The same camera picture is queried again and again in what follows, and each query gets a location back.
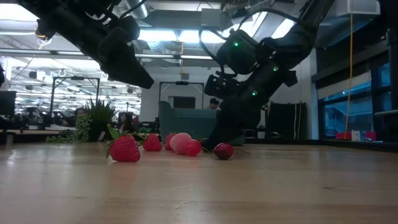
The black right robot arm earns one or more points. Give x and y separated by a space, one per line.
289 40

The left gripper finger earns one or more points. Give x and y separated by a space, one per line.
130 70

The black aluminium table frame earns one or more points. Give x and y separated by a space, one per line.
311 142

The green artificial potted plant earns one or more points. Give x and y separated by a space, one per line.
99 118

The long ceiling light strip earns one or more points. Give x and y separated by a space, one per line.
161 56

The small black dome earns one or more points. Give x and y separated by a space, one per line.
275 135

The black toy cherry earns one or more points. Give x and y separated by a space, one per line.
204 142

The person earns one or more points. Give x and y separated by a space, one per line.
214 102
80 112
126 119

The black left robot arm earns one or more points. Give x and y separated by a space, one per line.
68 21

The black upright frame post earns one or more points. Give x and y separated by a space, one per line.
393 93

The leafy red toy strawberry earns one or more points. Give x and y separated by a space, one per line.
124 151

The green box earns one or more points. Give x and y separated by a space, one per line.
144 129

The red box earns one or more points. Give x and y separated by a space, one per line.
343 136
370 136

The black gantry frame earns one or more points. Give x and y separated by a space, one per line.
182 83
77 78

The grey wall vent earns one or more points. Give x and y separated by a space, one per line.
184 76

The teal plastic bin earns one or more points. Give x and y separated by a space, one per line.
186 123

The pink toy peach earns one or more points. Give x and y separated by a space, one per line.
178 141

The black computer monitor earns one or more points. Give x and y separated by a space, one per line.
7 104

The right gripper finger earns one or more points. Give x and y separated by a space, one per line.
227 133

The dark red toy cherry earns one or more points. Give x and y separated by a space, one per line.
223 151

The black cabinet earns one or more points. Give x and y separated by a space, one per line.
289 121

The silver ventilation duct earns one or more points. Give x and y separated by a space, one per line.
136 9

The small white box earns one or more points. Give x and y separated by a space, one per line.
356 136

